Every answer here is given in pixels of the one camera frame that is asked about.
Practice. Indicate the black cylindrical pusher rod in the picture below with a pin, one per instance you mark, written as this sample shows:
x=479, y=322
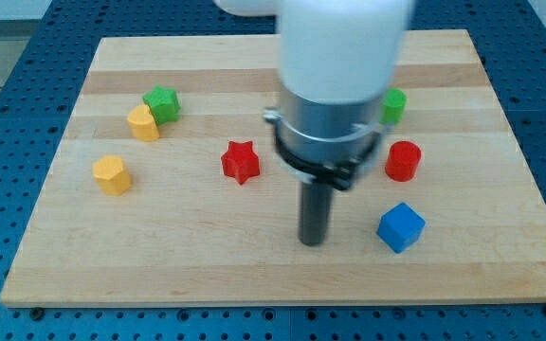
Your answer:
x=315, y=206

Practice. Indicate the silver clamp mount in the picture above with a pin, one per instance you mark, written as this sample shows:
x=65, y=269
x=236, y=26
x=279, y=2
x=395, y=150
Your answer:
x=328, y=144

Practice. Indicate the red star block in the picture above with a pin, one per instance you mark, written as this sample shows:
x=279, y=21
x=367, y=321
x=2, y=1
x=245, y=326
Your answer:
x=240, y=161

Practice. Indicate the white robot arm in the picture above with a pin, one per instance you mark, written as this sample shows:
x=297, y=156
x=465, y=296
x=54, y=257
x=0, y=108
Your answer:
x=336, y=62

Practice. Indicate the green star block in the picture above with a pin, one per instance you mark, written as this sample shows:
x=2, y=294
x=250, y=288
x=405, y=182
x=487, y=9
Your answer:
x=163, y=103

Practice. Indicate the green cylinder block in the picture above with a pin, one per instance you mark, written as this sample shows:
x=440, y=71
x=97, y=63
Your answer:
x=394, y=104

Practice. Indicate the red cylinder block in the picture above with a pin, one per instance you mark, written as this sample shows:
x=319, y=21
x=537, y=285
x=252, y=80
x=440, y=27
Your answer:
x=403, y=161

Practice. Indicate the blue cube block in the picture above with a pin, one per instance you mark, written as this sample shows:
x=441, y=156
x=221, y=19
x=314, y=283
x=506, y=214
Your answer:
x=400, y=227

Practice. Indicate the wooden board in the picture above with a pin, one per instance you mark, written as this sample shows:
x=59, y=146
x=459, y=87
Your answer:
x=186, y=235

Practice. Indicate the yellow half-round block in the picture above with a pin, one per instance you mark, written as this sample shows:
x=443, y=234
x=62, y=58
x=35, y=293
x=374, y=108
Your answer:
x=142, y=124

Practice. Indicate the yellow hexagon block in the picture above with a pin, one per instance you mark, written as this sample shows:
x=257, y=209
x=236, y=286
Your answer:
x=111, y=175

